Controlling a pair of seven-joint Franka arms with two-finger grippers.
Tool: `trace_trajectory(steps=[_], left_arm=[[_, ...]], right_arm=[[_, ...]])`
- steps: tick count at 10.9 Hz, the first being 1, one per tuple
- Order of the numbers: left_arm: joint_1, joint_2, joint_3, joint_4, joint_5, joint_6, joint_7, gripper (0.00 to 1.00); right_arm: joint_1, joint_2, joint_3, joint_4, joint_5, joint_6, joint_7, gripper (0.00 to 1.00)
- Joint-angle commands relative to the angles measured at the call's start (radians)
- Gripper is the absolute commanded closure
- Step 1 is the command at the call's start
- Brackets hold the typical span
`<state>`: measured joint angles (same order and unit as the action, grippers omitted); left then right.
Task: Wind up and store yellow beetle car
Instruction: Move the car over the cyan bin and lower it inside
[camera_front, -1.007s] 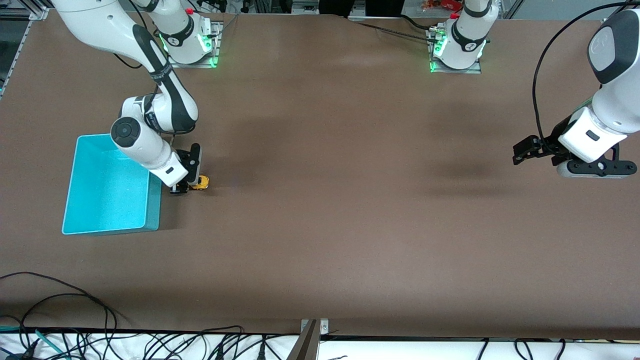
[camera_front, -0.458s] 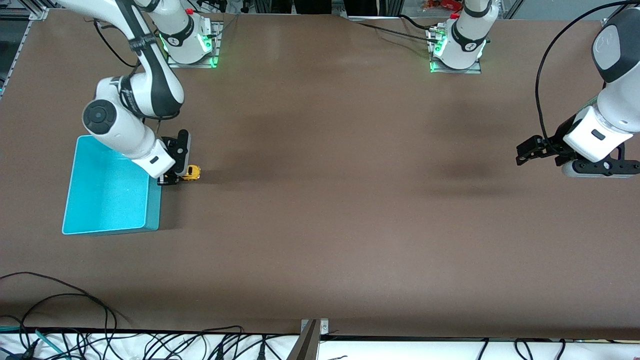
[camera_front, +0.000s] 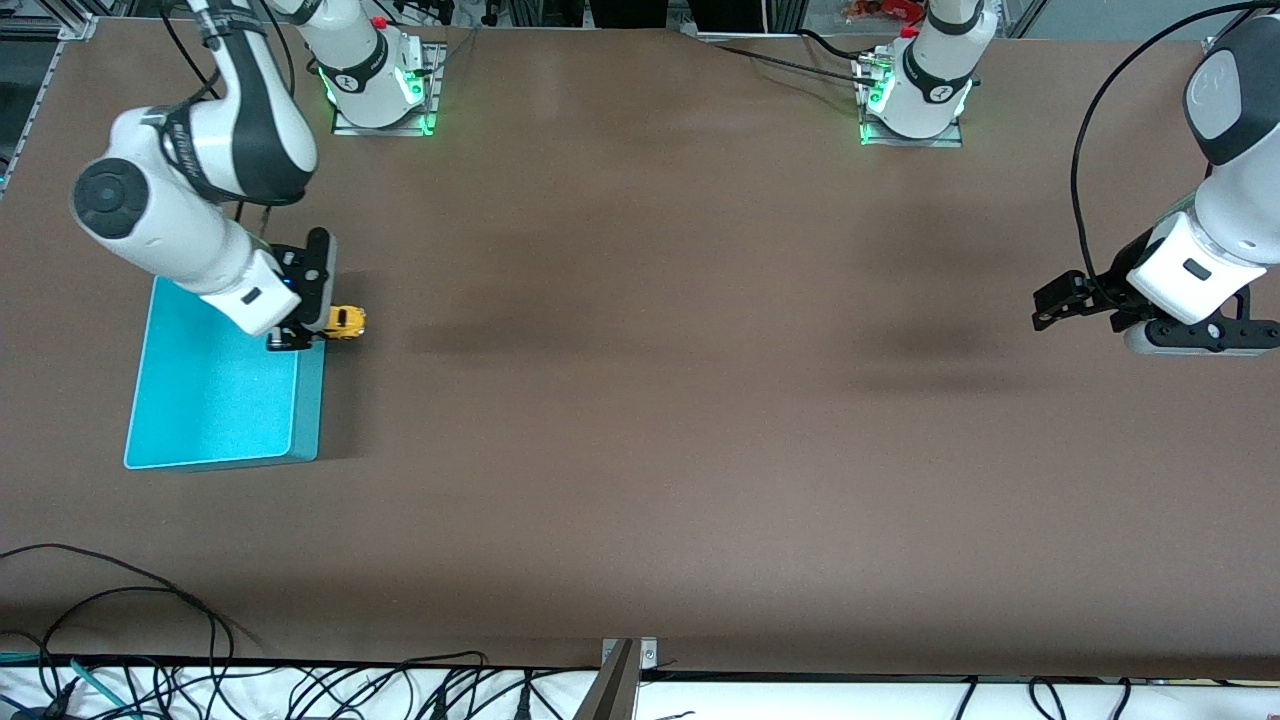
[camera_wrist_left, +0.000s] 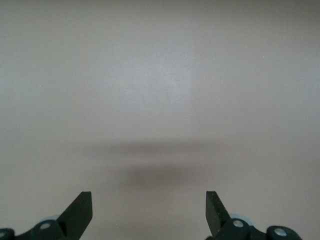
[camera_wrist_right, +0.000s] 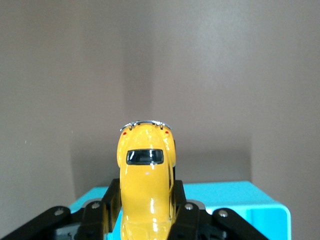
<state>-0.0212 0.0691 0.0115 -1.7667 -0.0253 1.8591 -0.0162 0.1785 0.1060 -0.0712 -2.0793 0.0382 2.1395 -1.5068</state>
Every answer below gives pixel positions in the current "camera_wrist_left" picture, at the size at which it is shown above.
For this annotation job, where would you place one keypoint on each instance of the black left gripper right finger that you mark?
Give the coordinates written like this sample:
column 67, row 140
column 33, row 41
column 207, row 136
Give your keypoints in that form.
column 220, row 222

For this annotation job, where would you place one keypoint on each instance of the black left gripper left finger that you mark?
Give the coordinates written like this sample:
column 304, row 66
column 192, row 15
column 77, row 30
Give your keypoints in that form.
column 72, row 220

